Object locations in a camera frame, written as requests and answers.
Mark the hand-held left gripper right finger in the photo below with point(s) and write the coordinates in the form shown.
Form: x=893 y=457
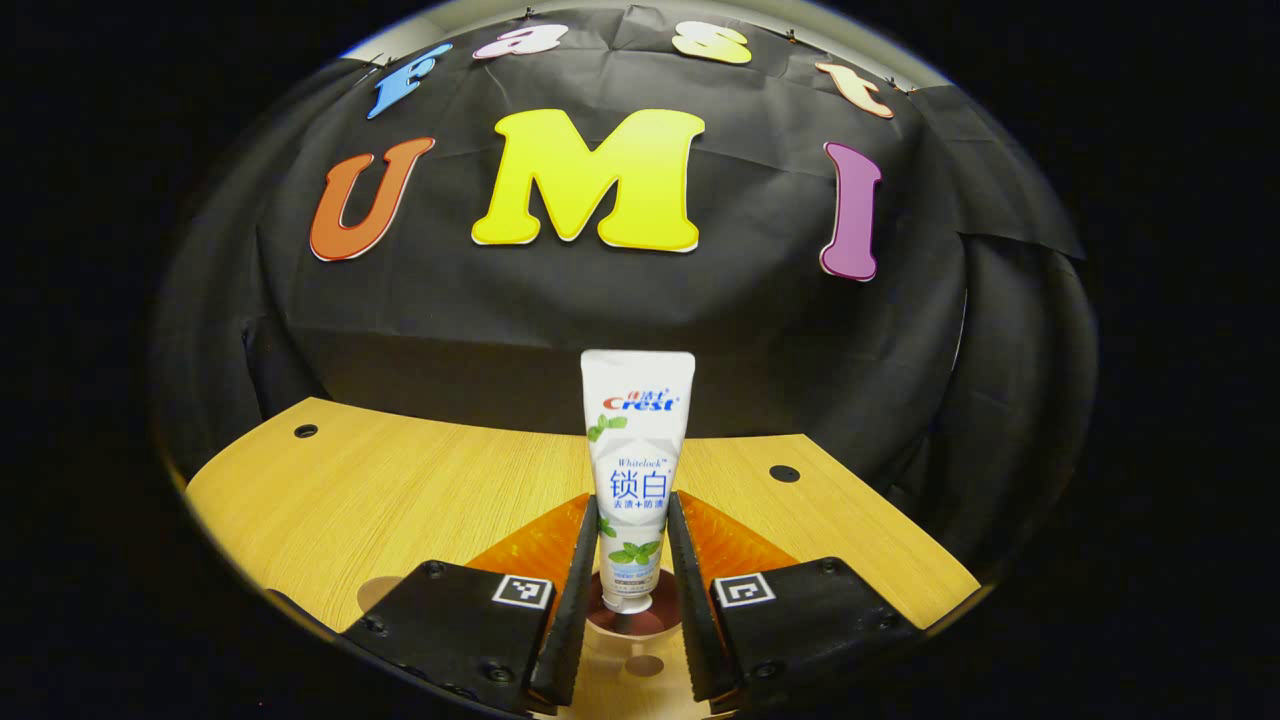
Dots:
x=685 y=610

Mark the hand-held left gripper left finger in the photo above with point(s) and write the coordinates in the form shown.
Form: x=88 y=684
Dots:
x=578 y=610

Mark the beige cup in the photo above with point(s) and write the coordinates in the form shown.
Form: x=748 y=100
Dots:
x=610 y=650

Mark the white toothpaste tube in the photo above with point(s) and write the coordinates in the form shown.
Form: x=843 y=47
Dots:
x=637 y=470

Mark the round beige coaster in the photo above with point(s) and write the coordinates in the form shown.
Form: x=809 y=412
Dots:
x=385 y=592

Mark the wooden desktop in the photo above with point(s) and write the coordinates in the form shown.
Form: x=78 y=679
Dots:
x=400 y=490

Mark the black backdrop cloth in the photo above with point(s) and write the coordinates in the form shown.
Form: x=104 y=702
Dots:
x=750 y=330

